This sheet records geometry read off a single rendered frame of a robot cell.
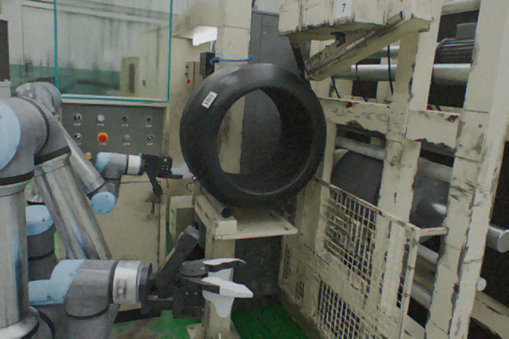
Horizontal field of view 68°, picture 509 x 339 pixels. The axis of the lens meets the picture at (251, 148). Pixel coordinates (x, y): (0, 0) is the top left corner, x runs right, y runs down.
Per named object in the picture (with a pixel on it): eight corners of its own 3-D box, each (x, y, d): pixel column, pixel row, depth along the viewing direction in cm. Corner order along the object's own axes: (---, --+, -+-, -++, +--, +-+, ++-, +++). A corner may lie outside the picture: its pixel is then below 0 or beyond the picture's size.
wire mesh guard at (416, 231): (277, 284, 213) (288, 163, 201) (280, 284, 214) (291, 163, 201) (386, 418, 131) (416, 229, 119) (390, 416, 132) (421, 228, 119)
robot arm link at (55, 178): (6, 104, 79) (98, 300, 89) (-27, 107, 69) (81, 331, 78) (58, 86, 79) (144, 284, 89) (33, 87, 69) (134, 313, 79)
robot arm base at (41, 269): (9, 292, 118) (7, 262, 116) (10, 270, 130) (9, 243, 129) (62, 282, 125) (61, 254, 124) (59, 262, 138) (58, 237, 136)
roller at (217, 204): (204, 181, 180) (211, 186, 182) (198, 189, 180) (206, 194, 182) (226, 205, 148) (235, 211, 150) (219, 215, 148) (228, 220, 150)
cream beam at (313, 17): (276, 36, 180) (278, 4, 177) (321, 41, 189) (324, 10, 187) (353, 21, 125) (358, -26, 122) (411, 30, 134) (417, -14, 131)
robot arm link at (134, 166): (126, 177, 139) (125, 171, 146) (139, 178, 141) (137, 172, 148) (129, 157, 138) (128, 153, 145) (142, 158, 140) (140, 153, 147)
